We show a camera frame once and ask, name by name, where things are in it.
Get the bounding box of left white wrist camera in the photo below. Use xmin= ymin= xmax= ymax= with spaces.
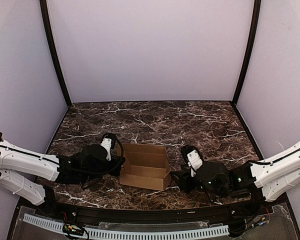
xmin=100 ymin=133 xmax=117 ymax=162

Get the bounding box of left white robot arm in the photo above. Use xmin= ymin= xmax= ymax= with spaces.
xmin=0 ymin=132 xmax=126 ymax=206

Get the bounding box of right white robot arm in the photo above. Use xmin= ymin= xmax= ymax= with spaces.
xmin=170 ymin=140 xmax=300 ymax=211

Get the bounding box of black frame post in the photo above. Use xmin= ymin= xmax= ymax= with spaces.
xmin=232 ymin=0 xmax=262 ymax=106
xmin=39 ymin=0 xmax=72 ymax=108

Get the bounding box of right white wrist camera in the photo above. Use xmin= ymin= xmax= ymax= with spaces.
xmin=181 ymin=145 xmax=204 ymax=177

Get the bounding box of right black frame post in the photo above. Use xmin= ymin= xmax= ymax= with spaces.
xmin=232 ymin=0 xmax=262 ymax=106

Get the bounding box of black front table rail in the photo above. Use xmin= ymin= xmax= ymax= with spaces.
xmin=36 ymin=200 xmax=273 ymax=226

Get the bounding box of brown cardboard box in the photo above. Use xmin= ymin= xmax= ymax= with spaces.
xmin=119 ymin=143 xmax=171 ymax=191

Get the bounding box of small green circuit board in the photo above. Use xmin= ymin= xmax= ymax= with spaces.
xmin=62 ymin=223 xmax=85 ymax=236

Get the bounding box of left black frame post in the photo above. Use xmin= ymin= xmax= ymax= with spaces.
xmin=39 ymin=0 xmax=72 ymax=108

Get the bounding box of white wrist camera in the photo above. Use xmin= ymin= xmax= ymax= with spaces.
xmin=100 ymin=133 xmax=117 ymax=162
xmin=181 ymin=145 xmax=204 ymax=177

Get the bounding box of white slotted cable duct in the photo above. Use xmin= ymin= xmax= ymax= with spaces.
xmin=22 ymin=213 xmax=230 ymax=240

